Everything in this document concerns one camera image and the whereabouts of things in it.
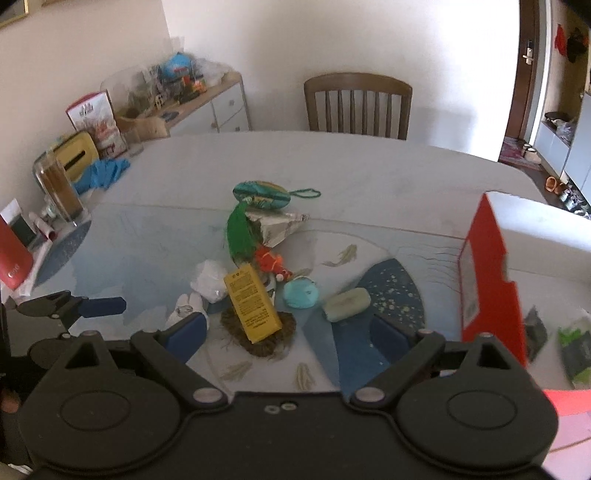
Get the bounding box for wooden slat-back chair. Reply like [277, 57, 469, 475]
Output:
[304, 73, 413, 140]

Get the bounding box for white wall cabinet unit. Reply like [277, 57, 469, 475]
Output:
[530, 0, 591, 218]

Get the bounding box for white drawer sideboard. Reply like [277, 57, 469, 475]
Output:
[110, 71, 253, 139]

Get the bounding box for pale green soap bar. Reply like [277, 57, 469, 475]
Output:
[322, 287, 372, 323]

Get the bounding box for red white snack bag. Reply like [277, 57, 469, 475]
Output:
[66, 91, 127, 159]

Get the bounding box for glass jar brown contents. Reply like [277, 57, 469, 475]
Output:
[33, 150, 85, 225]

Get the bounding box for white blue plastic pouch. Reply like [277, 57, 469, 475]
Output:
[558, 318, 591, 390]

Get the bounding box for blue globe toy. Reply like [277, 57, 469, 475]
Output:
[159, 52, 193, 82]

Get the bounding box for dark grey packet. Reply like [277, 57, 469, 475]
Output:
[523, 306, 548, 363]

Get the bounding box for green tassel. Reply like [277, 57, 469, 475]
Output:
[226, 202, 259, 265]

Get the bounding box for brown wooden door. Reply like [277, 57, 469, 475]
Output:
[505, 0, 540, 139]

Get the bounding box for yellow tissue box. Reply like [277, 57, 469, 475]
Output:
[49, 131, 99, 182]

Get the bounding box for red patterned rug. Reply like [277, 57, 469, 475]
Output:
[498, 137, 543, 171]

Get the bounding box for white crystal bag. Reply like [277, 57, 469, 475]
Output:
[190, 259, 228, 303]

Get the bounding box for orange carrot charm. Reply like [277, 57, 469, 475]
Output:
[254, 246, 293, 282]

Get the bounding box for red phone case box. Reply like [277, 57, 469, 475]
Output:
[0, 217, 33, 290]

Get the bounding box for teal embroidered sachet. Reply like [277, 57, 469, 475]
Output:
[232, 180, 322, 210]

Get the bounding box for brown woven coaster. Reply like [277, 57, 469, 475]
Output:
[221, 307, 297, 358]

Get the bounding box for red white cardboard box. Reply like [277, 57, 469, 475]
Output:
[459, 191, 591, 418]

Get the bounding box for blue rubber gloves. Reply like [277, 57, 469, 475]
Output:
[74, 159, 130, 195]

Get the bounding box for yellow rectangular box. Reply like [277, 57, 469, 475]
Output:
[223, 263, 283, 344]

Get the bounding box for teal round case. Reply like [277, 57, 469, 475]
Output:
[283, 276, 320, 310]

